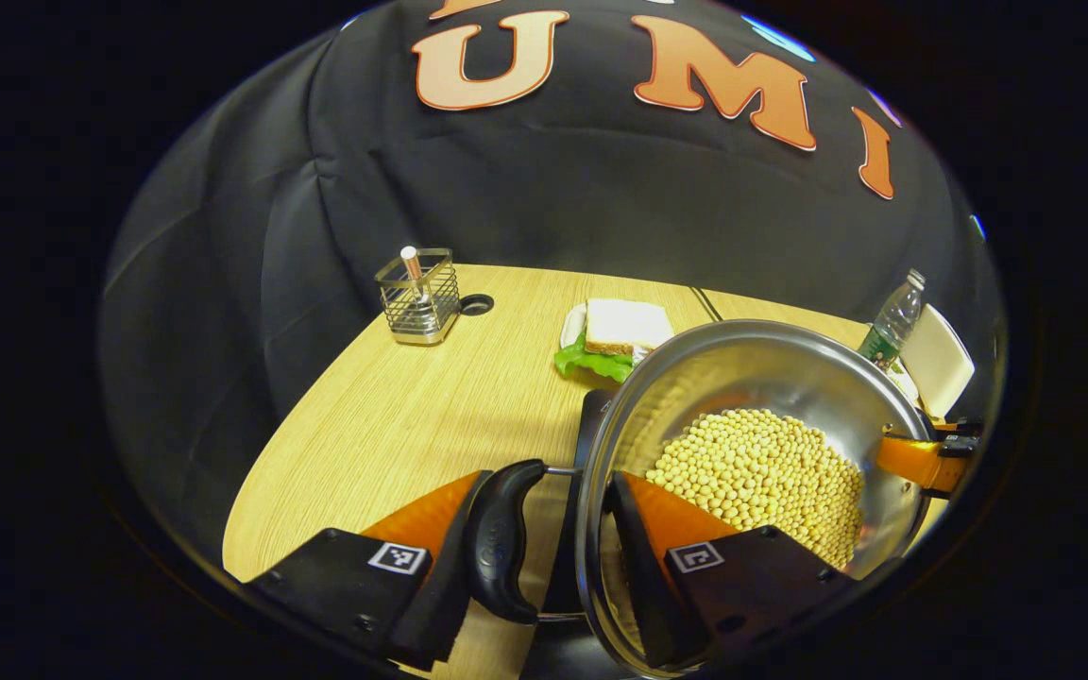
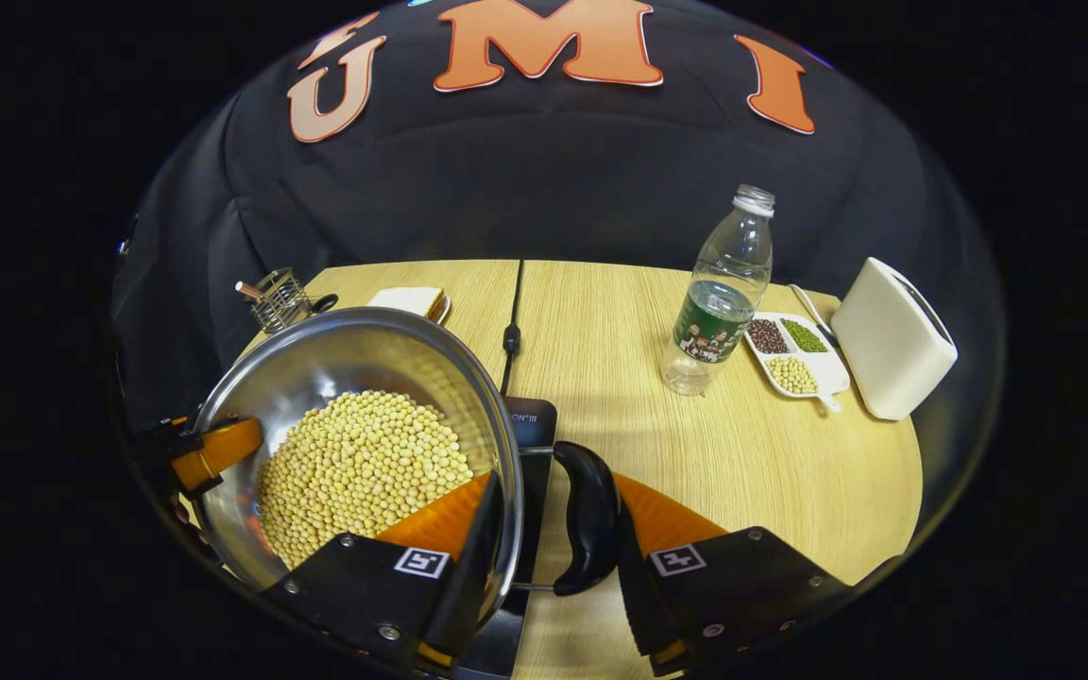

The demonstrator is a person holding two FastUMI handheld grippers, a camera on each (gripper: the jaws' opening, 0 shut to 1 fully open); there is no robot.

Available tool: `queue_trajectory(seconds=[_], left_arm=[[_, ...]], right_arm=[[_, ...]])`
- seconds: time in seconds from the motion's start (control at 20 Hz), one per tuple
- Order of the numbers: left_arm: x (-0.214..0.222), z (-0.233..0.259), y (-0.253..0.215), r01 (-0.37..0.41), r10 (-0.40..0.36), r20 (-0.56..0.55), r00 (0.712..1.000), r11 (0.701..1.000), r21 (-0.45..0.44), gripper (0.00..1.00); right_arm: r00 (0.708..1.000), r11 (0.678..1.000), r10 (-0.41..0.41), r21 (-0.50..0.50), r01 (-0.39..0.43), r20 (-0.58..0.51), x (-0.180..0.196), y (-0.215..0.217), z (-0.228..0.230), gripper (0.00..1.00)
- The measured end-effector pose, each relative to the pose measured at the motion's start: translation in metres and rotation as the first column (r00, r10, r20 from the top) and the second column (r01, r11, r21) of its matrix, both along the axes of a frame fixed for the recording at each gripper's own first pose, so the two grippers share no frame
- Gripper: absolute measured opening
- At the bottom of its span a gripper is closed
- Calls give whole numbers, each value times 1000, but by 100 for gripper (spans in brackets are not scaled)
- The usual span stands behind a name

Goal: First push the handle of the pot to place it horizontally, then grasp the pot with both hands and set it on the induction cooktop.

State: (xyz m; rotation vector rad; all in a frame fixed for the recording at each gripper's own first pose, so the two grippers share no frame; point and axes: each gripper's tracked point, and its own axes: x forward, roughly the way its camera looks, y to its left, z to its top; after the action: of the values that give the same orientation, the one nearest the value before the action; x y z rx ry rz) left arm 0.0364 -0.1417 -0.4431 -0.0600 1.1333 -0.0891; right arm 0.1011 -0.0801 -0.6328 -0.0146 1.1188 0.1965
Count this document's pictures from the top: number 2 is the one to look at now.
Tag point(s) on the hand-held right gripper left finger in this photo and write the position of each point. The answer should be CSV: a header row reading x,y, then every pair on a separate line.
x,y
473,576

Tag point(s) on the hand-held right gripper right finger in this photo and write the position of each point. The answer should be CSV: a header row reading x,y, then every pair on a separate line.
x,y
634,586

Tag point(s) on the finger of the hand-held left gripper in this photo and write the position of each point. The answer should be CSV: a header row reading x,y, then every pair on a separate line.
x,y
223,449

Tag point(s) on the black induction cooktop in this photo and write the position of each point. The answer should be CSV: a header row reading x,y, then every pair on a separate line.
x,y
533,425

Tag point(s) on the pile of soybeans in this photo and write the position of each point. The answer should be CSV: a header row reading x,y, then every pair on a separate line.
x,y
365,463

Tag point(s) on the small black round object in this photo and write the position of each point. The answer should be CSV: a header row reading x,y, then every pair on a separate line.
x,y
325,302

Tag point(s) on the sandwich with lettuce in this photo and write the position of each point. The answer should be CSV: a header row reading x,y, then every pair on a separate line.
x,y
407,300

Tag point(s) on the small white plate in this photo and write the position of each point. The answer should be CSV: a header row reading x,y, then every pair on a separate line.
x,y
443,310

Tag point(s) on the white divided dish with beans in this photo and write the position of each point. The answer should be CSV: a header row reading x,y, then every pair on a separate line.
x,y
794,373

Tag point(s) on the clear plastic bottle green label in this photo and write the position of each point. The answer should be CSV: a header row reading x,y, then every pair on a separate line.
x,y
723,293

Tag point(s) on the white toaster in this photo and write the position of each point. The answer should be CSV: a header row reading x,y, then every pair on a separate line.
x,y
889,340

